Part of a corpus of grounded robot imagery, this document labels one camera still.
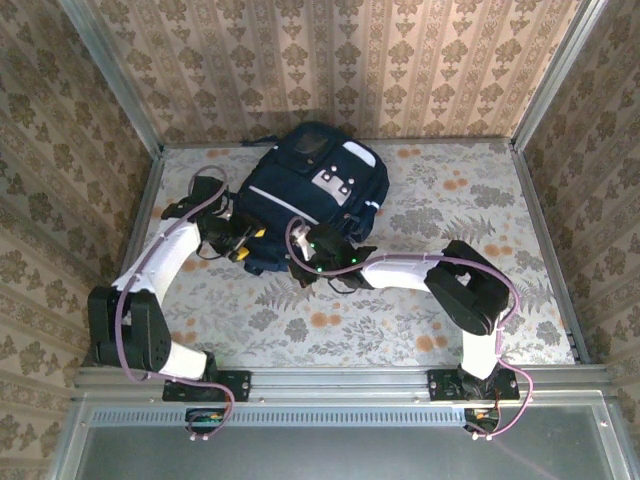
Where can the navy blue backpack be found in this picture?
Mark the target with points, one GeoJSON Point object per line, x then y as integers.
{"type": "Point", "coordinates": [300, 185]}

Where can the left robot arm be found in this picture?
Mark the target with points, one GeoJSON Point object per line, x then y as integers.
{"type": "Point", "coordinates": [160, 255]}

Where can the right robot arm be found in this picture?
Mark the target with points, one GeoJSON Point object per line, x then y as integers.
{"type": "Point", "coordinates": [400, 272]}

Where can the floral tablecloth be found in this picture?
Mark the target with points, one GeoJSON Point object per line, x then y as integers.
{"type": "Point", "coordinates": [350, 330]}

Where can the slotted metal vent strip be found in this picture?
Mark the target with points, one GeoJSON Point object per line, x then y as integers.
{"type": "Point", "coordinates": [325, 416]}

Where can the grey metal sheet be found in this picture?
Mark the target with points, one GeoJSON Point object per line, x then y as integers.
{"type": "Point", "coordinates": [325, 455]}

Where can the aluminium side rail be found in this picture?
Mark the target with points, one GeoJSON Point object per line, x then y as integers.
{"type": "Point", "coordinates": [531, 200]}
{"type": "Point", "coordinates": [146, 190]}

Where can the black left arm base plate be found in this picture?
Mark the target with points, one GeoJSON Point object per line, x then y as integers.
{"type": "Point", "coordinates": [240, 385]}

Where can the wide aluminium rail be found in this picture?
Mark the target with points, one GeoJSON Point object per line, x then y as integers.
{"type": "Point", "coordinates": [340, 382]}

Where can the thin aluminium rail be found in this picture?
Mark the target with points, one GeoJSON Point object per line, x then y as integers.
{"type": "Point", "coordinates": [450, 142]}

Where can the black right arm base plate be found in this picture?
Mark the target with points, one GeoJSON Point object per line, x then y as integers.
{"type": "Point", "coordinates": [442, 385]}

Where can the aluminium frame post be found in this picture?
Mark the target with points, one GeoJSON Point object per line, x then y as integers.
{"type": "Point", "coordinates": [556, 75]}
{"type": "Point", "coordinates": [117, 75]}

